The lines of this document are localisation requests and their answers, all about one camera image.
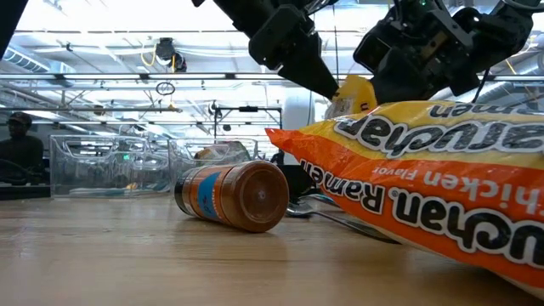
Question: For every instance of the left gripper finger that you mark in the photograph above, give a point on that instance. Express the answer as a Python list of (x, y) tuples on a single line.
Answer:
[(310, 64)]

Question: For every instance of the orange chicken ramen packet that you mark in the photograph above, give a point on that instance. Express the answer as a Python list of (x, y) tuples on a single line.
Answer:
[(425, 183)]

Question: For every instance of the black metal table frame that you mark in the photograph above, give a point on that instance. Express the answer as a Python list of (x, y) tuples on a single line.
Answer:
[(25, 192)]

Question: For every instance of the yellow ramen packet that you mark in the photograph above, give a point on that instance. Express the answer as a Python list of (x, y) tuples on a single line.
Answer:
[(355, 95)]

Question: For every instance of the dark metal spoon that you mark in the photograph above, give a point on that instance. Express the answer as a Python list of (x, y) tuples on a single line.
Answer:
[(299, 209)]

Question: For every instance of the black metal stand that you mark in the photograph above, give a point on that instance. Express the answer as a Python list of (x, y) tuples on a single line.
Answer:
[(248, 109)]

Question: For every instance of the green ramen packet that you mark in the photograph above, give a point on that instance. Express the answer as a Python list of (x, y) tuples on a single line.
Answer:
[(231, 152)]

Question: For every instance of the red bowl black outside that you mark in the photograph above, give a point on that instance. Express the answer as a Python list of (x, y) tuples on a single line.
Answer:
[(297, 180)]

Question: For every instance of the green metallic spoon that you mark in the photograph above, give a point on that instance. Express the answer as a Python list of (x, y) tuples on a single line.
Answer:
[(323, 199)]

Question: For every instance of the orange spice jar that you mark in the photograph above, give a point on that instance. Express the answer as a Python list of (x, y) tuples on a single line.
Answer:
[(238, 195)]

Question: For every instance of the clear plastic utensil bin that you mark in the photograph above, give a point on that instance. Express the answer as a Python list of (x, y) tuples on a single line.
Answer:
[(106, 161)]

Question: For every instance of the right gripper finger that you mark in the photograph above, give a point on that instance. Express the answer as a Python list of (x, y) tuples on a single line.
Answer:
[(399, 91)]

